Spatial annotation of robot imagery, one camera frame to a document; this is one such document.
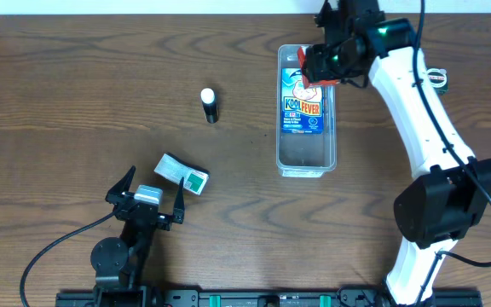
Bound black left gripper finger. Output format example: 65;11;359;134
172;177;185;224
105;165;136;204

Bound white green medicine box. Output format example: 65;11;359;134
154;153;210;195

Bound black mounting rail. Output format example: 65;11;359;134
55;288;484;307

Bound red white small box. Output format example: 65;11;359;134
297;45;340;89

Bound blue Kool Fever box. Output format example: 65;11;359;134
280;67;324;134

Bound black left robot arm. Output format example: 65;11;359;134
90;166;185;306

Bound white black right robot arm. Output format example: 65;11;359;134
298;1;491;306

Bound dark green round tin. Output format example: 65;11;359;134
426;67;448;96

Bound clear plastic container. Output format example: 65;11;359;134
276;44;337;178

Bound dark bottle white cap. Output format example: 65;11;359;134
200;88;219;124

